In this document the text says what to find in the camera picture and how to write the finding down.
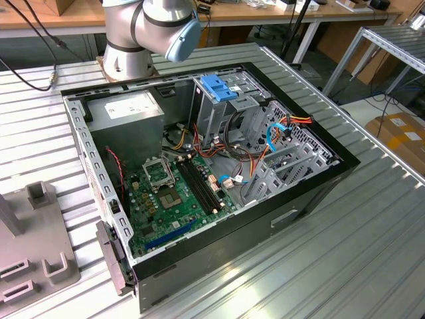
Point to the grey parts rack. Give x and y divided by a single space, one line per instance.
33 232

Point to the blue plastic cage latch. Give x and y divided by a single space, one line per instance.
216 88

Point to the wooden desk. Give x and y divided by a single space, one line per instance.
259 15

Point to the grey plastic case latch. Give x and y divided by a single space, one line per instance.
111 256

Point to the black open PC case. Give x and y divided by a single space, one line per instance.
232 239

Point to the plain brown cardboard box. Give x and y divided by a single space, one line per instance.
63 6

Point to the grey metal disk bay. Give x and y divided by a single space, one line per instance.
267 189

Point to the blue expansion slot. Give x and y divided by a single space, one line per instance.
169 236

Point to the black tripod stand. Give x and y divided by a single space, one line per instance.
291 36

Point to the grey metal drive cage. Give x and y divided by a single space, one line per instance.
212 119

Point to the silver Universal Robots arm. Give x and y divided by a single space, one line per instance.
146 20

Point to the black RAM slot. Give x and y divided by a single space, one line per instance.
203 186
193 186

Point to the green motherboard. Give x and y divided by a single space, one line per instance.
186 217

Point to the large brown cardboard sheet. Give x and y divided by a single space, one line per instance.
375 66

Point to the cardboard box with yellow labels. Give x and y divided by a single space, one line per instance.
391 133

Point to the aluminium slat table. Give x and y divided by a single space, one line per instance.
398 43

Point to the grey power supply unit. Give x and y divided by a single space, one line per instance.
126 133

